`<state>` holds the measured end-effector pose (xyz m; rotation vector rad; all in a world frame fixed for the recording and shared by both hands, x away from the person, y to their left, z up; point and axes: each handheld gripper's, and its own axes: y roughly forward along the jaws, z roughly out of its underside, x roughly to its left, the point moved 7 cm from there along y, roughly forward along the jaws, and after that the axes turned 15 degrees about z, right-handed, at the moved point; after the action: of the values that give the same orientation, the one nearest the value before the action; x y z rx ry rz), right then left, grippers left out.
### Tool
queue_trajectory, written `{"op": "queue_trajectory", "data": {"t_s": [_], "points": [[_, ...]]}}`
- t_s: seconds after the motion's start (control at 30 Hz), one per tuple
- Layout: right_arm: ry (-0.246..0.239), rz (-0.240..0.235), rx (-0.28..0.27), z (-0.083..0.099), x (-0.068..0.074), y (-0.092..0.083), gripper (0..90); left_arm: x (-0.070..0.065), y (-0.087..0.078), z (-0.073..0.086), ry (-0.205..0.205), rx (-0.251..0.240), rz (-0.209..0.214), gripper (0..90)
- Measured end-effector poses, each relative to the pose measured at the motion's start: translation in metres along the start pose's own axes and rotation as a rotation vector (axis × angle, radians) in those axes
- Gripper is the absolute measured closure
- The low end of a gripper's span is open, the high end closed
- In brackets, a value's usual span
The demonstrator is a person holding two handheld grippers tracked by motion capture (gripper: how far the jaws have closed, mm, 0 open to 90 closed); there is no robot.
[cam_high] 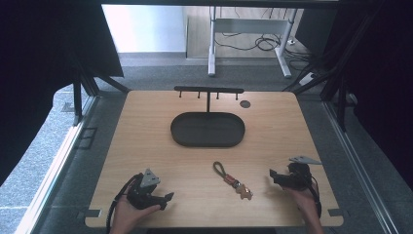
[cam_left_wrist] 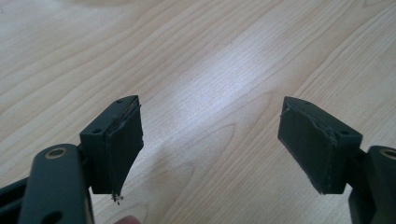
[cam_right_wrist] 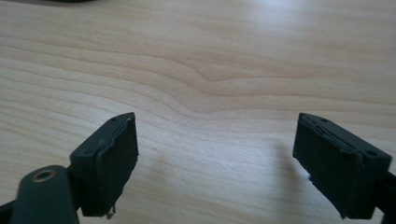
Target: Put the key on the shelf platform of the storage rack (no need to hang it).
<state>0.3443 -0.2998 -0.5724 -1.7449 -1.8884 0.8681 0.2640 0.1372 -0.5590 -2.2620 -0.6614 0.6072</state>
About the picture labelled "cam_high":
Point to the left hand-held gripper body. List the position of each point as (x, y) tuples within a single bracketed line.
[(142, 191)]

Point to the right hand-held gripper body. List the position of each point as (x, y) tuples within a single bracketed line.
[(294, 175)]

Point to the black key rack with tray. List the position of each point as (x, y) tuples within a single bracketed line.
[(207, 125)]

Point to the person's left hand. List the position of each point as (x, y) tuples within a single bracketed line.
[(128, 215)]

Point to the round grey table grommet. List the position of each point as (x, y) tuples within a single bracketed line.
[(244, 104)]

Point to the white power strip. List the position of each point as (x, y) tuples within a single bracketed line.
[(307, 78)]

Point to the black metal stand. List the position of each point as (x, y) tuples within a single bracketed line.
[(334, 78), (85, 87)]

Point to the black curtain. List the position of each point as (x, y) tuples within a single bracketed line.
[(48, 65), (373, 74)]

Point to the white metal desk frame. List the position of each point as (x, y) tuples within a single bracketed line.
[(250, 39)]

